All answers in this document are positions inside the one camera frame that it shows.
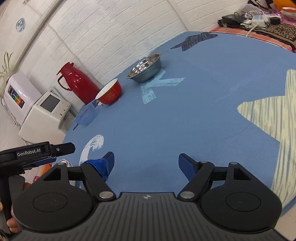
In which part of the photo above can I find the white appliance with screen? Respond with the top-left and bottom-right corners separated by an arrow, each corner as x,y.
19,91 -> 75,145

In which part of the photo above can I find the orange plastic basin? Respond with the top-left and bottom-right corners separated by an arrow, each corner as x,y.
39,163 -> 53,175

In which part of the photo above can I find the red thermos jug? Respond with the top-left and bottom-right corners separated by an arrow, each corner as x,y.
57,62 -> 100,105

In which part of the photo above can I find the white water purifier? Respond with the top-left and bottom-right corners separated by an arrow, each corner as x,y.
3,72 -> 42,126

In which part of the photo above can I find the blue transparent plastic bowl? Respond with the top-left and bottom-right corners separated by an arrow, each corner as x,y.
73,99 -> 101,129

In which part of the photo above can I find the blue printed tablecloth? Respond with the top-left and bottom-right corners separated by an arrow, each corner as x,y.
64,33 -> 295,207

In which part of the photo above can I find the small white bowl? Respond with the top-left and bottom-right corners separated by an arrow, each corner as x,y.
58,159 -> 82,187

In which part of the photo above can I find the person's left hand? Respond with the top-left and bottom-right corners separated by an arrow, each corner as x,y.
6,206 -> 22,233

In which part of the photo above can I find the blue round wall decoration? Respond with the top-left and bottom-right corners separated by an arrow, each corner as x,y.
16,18 -> 26,32

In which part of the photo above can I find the white power strip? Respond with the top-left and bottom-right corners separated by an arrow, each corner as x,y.
251,14 -> 281,27

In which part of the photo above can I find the leopard print cloth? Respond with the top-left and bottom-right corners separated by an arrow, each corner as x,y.
252,24 -> 296,51

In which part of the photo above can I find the stainless steel bowl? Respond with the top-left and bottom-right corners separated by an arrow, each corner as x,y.
126,53 -> 162,83

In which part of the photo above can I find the red ceramic bowl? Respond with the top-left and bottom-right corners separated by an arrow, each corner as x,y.
95,78 -> 122,105

